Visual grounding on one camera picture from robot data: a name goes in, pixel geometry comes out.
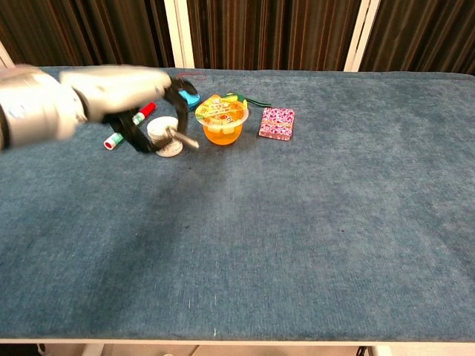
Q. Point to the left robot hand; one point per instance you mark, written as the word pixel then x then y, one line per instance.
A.
pixel 118 91

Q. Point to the silver metal bolt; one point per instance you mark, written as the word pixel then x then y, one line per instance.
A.
pixel 185 139

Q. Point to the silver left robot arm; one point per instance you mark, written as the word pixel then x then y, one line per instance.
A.
pixel 35 107

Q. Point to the red capped white marker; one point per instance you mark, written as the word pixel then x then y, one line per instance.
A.
pixel 143 113

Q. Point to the white plastic jar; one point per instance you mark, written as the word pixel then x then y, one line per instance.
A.
pixel 163 131

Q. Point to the blue round plastic disc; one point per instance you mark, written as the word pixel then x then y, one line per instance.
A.
pixel 191 99

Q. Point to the orange jelly cup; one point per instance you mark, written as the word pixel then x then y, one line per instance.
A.
pixel 222 122

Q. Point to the pink patterned small box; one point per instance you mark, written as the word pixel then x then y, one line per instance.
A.
pixel 277 123

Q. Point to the dark brown curtain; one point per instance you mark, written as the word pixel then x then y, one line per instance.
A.
pixel 271 33

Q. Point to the blue table cloth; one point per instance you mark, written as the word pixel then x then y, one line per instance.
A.
pixel 237 241

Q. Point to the white frame post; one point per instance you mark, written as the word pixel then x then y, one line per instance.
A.
pixel 360 35
pixel 5 55
pixel 179 33

